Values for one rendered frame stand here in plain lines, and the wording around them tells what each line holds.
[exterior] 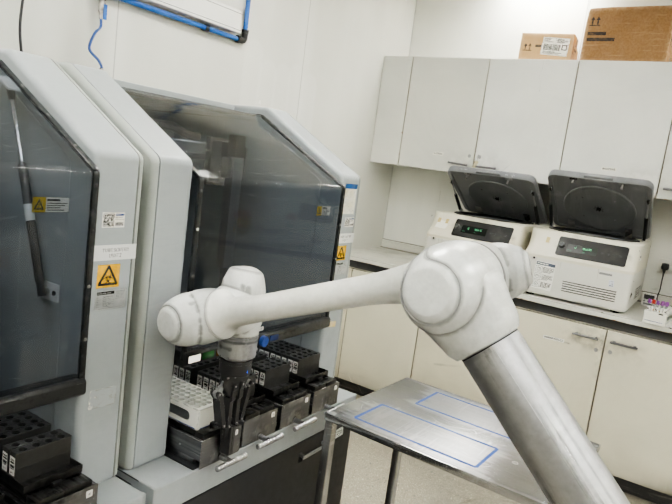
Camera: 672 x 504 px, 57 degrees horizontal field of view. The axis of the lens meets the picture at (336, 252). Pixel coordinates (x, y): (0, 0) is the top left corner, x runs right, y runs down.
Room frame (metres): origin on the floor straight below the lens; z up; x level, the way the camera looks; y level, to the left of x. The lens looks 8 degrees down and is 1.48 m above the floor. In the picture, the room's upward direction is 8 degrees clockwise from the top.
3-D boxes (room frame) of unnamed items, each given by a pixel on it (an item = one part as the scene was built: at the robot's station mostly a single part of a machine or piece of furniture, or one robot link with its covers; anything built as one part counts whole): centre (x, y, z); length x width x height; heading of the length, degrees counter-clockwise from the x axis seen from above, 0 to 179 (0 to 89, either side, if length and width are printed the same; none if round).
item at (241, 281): (1.36, 0.20, 1.14); 0.13 x 0.11 x 0.16; 152
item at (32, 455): (1.09, 0.50, 0.85); 0.12 x 0.02 x 0.06; 148
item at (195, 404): (1.48, 0.37, 0.83); 0.30 x 0.10 x 0.06; 58
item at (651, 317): (3.04, -1.66, 0.93); 0.30 x 0.10 x 0.06; 142
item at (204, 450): (1.55, 0.48, 0.78); 0.73 x 0.14 x 0.09; 58
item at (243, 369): (1.37, 0.20, 0.95); 0.08 x 0.07 x 0.09; 148
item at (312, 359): (1.82, 0.04, 0.85); 0.12 x 0.02 x 0.06; 147
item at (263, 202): (1.75, 0.37, 1.28); 0.61 x 0.51 x 0.63; 148
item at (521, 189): (3.75, -0.91, 1.22); 0.62 x 0.56 x 0.64; 146
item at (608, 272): (3.44, -1.41, 1.24); 0.62 x 0.56 x 0.69; 148
